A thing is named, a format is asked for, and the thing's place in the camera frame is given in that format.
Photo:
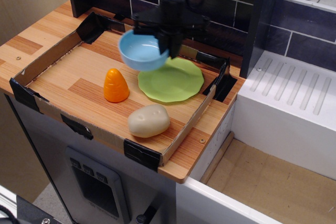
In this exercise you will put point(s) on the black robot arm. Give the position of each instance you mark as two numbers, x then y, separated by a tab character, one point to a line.
170	23

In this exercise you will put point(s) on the dark grey vertical post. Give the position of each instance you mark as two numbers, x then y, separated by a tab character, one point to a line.
259	27

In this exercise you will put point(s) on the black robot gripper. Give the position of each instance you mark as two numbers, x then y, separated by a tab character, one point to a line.
174	18

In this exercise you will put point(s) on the grey toy oven front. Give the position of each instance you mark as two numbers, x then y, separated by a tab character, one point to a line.
95	183

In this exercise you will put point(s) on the light blue plastic bowl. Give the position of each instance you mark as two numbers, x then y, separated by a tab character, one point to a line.
141	52

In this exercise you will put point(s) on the green plastic plate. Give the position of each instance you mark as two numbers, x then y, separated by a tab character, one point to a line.
178	80

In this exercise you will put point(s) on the cardboard fence with black tape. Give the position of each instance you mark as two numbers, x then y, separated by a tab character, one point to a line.
68	79

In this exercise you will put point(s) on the orange toy carrot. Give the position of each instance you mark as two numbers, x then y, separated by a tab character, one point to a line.
115	87

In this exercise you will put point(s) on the white toy sink basin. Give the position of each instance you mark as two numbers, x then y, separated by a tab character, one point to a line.
272	160

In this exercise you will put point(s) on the beige toy potato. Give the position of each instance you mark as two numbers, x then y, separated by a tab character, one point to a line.
148	121

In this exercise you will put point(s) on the black device bottom left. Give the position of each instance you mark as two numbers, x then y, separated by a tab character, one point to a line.
18	210

